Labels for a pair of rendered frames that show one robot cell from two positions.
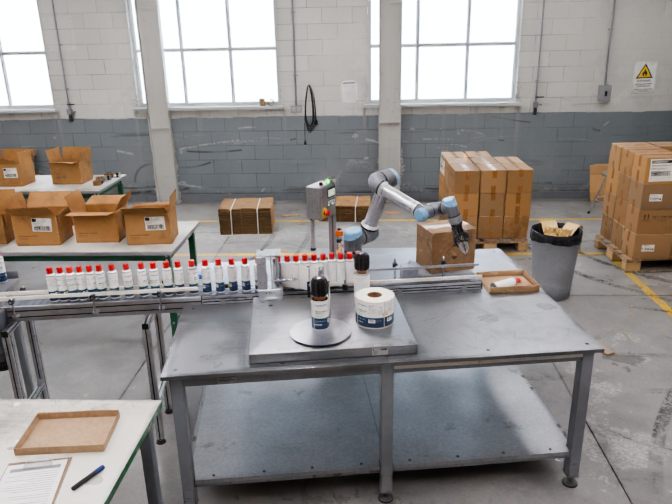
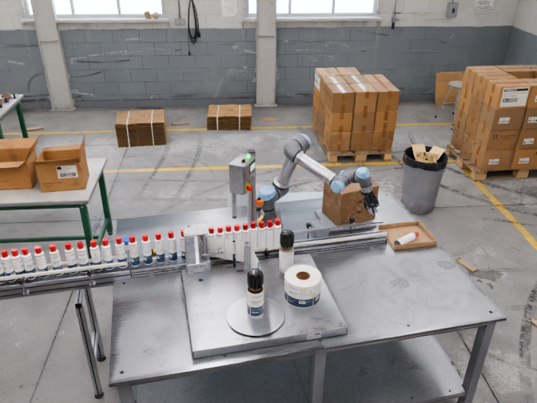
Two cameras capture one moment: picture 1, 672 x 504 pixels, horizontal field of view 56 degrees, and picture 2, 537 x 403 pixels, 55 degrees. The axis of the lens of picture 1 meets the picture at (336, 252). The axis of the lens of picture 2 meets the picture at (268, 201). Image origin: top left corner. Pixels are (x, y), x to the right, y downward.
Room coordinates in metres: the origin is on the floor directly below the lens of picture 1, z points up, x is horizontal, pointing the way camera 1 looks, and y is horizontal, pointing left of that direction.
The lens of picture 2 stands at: (0.76, 0.32, 2.75)
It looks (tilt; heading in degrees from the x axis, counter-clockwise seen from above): 30 degrees down; 352
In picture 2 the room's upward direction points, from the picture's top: 1 degrees clockwise
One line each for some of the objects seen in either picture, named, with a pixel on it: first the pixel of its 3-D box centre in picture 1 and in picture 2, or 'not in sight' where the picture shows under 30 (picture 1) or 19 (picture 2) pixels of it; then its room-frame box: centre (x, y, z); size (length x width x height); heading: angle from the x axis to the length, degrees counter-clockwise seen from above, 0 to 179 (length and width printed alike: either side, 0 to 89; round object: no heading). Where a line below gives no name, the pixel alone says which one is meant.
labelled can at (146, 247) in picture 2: (219, 275); (146, 249); (3.37, 0.67, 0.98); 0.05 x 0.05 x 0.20
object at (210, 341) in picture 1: (366, 300); (286, 263); (3.34, -0.17, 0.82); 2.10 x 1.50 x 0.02; 95
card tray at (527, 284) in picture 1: (507, 281); (407, 234); (3.52, -1.03, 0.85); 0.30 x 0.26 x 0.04; 95
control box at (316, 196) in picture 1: (321, 200); (242, 173); (3.51, 0.08, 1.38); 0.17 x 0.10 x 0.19; 150
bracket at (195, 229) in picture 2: (268, 252); (195, 229); (3.30, 0.38, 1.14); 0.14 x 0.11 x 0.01; 95
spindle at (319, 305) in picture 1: (319, 304); (255, 293); (2.82, 0.08, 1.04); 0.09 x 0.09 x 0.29
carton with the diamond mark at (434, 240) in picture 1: (445, 245); (349, 199); (3.81, -0.70, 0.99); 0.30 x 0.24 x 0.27; 106
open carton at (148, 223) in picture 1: (151, 215); (62, 161); (4.73, 1.43, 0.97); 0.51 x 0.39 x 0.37; 2
